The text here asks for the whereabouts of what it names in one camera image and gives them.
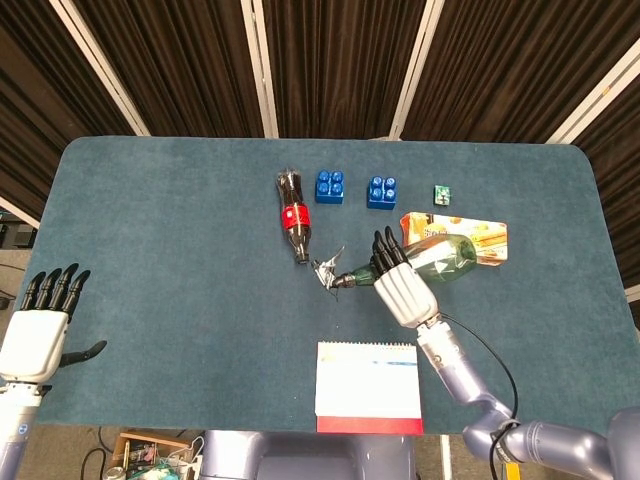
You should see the orange snack box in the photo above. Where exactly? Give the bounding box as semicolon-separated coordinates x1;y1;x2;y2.
399;211;510;269

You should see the grey robot torso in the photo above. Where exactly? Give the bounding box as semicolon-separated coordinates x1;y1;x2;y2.
199;429;416;480

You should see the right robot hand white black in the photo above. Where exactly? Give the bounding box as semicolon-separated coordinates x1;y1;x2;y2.
369;225;442;330

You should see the blue felt table cover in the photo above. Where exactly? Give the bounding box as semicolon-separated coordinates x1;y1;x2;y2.
24;136;640;431

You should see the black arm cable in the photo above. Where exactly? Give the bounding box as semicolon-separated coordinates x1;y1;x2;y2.
438;312;521;480

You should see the white desk calendar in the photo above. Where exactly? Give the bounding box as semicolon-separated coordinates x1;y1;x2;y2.
314;341;425;435

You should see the green glass bottle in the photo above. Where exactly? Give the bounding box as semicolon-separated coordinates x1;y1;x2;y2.
311;233;479;304

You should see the cola bottle with red label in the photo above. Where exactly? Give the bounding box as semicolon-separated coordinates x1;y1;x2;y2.
274;168;314;265

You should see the blue plastic building block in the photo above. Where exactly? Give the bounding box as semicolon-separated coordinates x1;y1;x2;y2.
367;174;401;210
314;169;348;206

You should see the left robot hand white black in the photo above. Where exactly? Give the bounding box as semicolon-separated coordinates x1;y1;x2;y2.
0;263;108;385

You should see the white table leg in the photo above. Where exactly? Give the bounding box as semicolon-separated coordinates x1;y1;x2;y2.
439;433;454;480

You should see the white partition post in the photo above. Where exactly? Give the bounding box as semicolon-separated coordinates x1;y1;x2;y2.
49;0;151;137
0;195;41;230
239;0;280;139
544;47;640;145
387;0;446;141

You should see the wooden box with clutter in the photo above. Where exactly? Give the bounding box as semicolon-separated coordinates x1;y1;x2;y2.
112;430;199;480

